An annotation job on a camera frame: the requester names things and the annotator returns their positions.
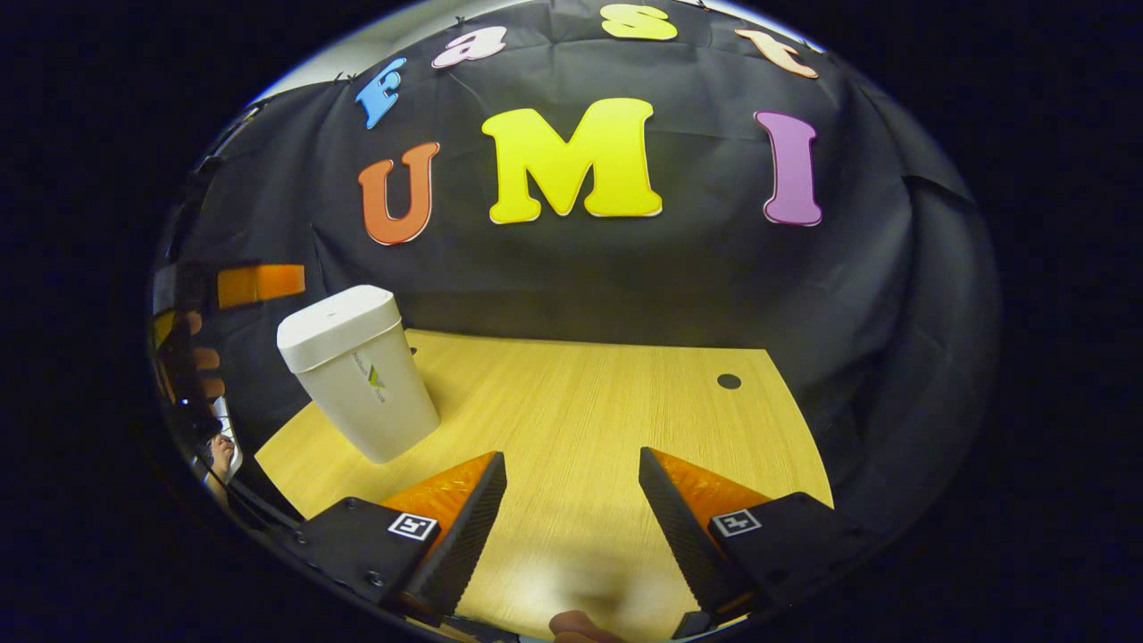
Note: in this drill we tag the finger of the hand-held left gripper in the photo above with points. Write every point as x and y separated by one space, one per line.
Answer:
259 284

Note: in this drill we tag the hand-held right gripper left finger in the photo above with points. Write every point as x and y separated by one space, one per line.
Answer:
469 536

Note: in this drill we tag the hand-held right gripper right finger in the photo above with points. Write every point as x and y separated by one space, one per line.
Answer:
679 536

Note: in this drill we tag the white desktop garbage bin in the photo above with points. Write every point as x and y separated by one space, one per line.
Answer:
366 402

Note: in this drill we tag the wooden desktop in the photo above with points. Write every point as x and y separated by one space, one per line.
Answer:
580 420

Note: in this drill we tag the black backdrop cloth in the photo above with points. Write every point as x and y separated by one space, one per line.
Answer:
625 268

